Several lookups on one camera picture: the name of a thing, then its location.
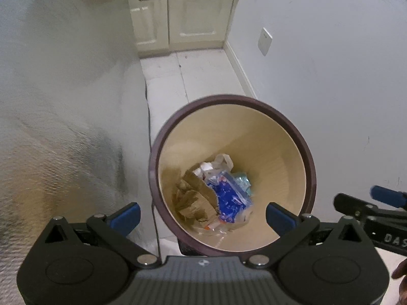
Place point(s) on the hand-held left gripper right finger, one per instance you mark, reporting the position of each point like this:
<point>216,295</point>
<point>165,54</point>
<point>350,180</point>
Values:
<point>279,217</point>

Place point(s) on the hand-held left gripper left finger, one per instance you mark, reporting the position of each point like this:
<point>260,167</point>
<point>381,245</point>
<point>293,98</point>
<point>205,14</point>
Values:
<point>125,217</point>

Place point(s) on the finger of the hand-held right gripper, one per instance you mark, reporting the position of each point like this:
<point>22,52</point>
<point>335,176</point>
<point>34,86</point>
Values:
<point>349,205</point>
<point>386,194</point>

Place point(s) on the blue printed snack wrapper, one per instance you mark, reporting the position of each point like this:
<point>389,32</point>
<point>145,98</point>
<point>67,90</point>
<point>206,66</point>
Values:
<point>227,197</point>

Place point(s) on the brown paper bag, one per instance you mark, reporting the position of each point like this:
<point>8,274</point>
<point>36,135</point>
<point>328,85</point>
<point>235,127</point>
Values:
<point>194,200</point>

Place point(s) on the beige trash bin brown rim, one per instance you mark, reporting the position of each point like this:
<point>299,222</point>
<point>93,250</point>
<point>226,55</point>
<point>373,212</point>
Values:
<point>238,133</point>

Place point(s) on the person's right hand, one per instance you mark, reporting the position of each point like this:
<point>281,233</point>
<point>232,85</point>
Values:
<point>402,270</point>

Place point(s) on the pale teal plastic packet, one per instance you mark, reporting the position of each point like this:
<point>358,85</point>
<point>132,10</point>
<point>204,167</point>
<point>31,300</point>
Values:
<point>243,182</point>

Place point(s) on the clear plastic package orange caps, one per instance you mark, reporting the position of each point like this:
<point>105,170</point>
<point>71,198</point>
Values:
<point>222,228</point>

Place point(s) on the white knotted plastic bag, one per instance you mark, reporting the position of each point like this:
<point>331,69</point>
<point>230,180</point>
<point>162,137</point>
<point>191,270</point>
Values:
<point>222,162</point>

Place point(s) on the silver foil insulation sheet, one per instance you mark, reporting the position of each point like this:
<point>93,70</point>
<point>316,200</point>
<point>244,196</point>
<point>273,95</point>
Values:
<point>63,101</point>

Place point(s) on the cream floor cabinet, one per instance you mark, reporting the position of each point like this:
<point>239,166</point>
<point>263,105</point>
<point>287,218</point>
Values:
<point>184,16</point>

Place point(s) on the white wall socket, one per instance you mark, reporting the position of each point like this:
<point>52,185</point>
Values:
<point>265,42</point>

